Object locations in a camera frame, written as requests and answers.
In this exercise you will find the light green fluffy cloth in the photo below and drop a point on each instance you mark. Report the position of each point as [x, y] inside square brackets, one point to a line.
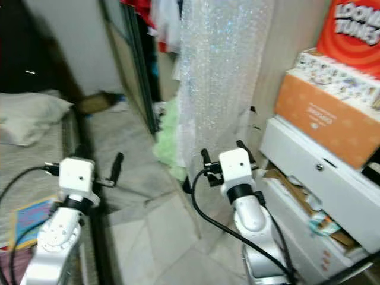
[169, 142]

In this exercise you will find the pink Mickey Mouse blanket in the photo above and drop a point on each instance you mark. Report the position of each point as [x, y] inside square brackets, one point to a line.
[15, 270]

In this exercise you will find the small brown cardboard box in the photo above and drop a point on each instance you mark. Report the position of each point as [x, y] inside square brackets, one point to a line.
[92, 103]

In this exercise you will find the colourful children's book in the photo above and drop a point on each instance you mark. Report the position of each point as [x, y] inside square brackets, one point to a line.
[38, 221]

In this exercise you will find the beige quilted mattress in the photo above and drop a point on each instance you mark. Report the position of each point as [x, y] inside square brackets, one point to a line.
[18, 178]

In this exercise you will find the white drawer cabinet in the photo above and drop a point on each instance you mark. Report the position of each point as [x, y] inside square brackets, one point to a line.
[320, 172]

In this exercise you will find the red hanging garment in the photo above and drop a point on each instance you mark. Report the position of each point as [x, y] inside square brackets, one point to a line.
[139, 15]

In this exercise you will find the glittery sheer curtain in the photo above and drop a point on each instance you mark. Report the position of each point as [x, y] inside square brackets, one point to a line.
[219, 89]

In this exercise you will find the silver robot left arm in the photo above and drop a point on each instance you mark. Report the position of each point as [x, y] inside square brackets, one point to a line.
[59, 243]

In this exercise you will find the white hanging clothes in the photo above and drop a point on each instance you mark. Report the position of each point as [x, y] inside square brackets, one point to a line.
[167, 27]

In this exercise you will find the teal and white packet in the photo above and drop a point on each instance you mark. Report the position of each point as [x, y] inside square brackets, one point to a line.
[325, 224]

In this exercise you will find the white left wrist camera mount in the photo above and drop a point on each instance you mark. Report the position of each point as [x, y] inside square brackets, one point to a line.
[78, 177]

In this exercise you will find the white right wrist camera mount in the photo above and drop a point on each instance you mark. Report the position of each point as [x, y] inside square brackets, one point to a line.
[236, 169]

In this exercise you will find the orange printed box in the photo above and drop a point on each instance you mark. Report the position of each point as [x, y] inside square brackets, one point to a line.
[326, 107]

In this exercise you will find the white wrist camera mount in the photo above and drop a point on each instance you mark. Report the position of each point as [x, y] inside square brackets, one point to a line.
[78, 177]
[236, 169]

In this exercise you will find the red Looney Tunes box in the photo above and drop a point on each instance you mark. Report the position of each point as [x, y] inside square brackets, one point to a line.
[350, 32]

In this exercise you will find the black tufted headboard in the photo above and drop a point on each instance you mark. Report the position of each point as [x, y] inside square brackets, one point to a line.
[29, 41]

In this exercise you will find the brown cardboard sheet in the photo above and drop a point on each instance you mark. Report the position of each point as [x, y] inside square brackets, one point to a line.
[291, 193]

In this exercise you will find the white pillow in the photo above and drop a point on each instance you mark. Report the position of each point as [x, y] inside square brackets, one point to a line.
[32, 119]

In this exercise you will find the sliding wardrobe door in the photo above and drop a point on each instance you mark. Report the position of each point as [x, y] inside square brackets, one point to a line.
[130, 65]

